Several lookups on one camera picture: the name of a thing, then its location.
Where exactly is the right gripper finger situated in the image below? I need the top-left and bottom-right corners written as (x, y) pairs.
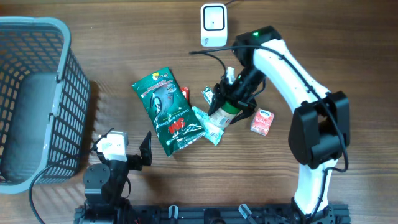
top-left (230, 99), bottom-right (257, 124)
top-left (208, 83), bottom-right (227, 116)

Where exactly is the light green wipes packet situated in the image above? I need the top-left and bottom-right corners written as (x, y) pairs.
top-left (192, 106), bottom-right (224, 146)

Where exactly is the red Nescafe stick sachet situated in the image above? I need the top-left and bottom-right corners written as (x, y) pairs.
top-left (181, 87), bottom-right (190, 101)

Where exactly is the green lidded small jar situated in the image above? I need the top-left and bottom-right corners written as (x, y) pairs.
top-left (209, 101), bottom-right (240, 128)

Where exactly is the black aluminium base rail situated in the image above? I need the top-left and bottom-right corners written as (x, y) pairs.
top-left (73, 203), bottom-right (351, 224)

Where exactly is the pink Kleenex tissue pack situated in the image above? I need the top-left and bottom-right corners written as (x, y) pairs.
top-left (251, 108), bottom-right (274, 136)

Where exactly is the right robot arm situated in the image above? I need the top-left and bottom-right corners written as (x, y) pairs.
top-left (208, 26), bottom-right (350, 223)

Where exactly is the green 3M gloves packet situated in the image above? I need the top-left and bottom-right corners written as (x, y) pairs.
top-left (132, 67), bottom-right (206, 156)

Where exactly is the white green box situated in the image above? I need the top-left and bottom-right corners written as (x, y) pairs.
top-left (201, 86), bottom-right (213, 105)

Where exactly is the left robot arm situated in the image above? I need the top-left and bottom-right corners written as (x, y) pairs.
top-left (74, 129), bottom-right (152, 223)

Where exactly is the white barcode scanner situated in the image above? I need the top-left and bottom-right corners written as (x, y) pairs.
top-left (200, 3), bottom-right (228, 47)

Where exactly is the grey plastic shopping basket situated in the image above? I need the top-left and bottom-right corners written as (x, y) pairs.
top-left (1, 16), bottom-right (91, 194)

